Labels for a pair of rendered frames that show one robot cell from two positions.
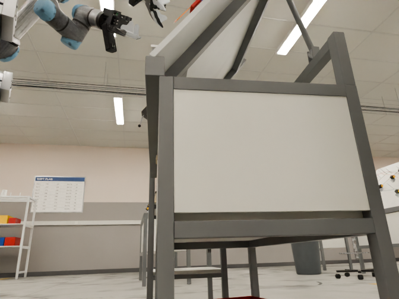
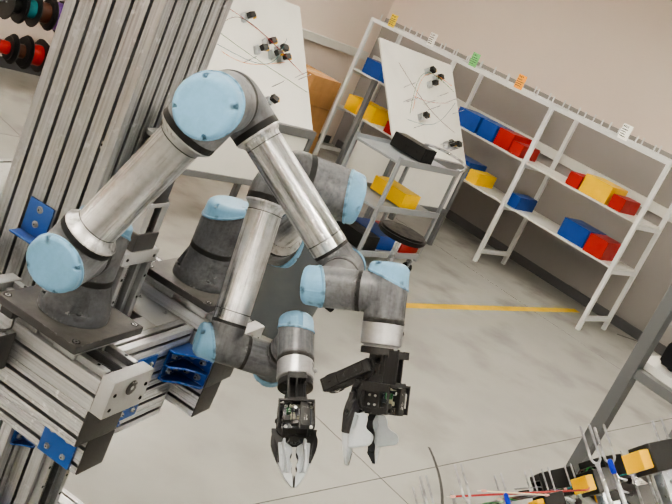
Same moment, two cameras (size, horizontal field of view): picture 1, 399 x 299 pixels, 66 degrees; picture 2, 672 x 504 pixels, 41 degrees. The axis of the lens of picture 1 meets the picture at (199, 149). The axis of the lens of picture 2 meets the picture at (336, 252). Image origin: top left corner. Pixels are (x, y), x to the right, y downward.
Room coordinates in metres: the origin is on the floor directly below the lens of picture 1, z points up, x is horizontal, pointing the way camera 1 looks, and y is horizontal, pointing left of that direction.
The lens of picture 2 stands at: (-0.02, -0.85, 2.01)
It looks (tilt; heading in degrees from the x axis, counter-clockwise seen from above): 16 degrees down; 51
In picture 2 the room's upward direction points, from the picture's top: 24 degrees clockwise
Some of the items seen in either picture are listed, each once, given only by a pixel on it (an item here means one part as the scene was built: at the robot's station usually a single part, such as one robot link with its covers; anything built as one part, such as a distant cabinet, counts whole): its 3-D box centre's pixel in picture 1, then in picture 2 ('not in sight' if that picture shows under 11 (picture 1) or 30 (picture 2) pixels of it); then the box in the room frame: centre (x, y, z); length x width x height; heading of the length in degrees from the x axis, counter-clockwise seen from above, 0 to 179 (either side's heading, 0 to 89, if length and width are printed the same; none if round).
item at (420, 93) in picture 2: not in sight; (406, 147); (5.41, 5.50, 0.83); 1.18 x 0.72 x 1.65; 14
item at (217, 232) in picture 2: not in sight; (225, 223); (1.13, 1.02, 1.33); 0.13 x 0.12 x 0.14; 159
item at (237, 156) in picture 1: (225, 189); not in sight; (1.37, -0.11, 0.60); 1.17 x 0.58 x 0.40; 8
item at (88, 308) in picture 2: not in sight; (80, 289); (0.70, 0.76, 1.21); 0.15 x 0.15 x 0.10
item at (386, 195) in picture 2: not in sight; (391, 201); (4.67, 4.52, 0.54); 0.99 x 0.50 x 1.08; 15
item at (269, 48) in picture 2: not in sight; (230, 105); (3.19, 4.92, 0.83); 1.18 x 0.72 x 1.65; 12
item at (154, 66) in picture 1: (154, 140); not in sight; (1.33, 0.20, 0.83); 1.18 x 0.06 x 0.06; 8
